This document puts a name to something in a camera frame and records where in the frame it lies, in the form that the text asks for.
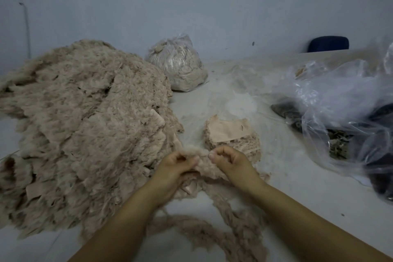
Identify person's left hand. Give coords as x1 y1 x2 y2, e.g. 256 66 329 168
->
144 151 201 209

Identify person's right hand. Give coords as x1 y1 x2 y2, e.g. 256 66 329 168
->
208 145 267 193

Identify stack of sorted beige pieces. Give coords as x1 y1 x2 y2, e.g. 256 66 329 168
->
204 114 263 164

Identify beige scrap strips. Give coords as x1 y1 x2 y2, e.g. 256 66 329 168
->
144 145 274 262

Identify large pile beige fabric scraps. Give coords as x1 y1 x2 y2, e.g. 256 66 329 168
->
0 39 185 240

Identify person's left forearm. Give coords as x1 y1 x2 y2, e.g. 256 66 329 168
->
68 188 173 262

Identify person's right forearm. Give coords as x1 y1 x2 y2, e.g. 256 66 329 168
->
248 179 393 262

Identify beige fur pile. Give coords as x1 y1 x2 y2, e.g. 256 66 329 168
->
295 50 369 80

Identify clear bag of beige scraps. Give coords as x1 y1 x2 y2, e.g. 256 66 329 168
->
146 33 210 93

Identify large clear plastic bag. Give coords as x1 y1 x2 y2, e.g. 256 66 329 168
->
273 41 393 201

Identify blue chair back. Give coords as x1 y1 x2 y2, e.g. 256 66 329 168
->
307 35 350 54

